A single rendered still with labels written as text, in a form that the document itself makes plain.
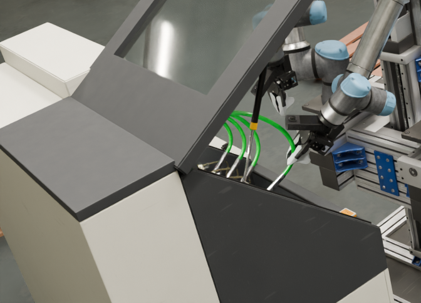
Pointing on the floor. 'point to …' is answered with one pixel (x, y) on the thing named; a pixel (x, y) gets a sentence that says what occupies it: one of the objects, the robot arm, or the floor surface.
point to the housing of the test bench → (92, 206)
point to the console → (51, 57)
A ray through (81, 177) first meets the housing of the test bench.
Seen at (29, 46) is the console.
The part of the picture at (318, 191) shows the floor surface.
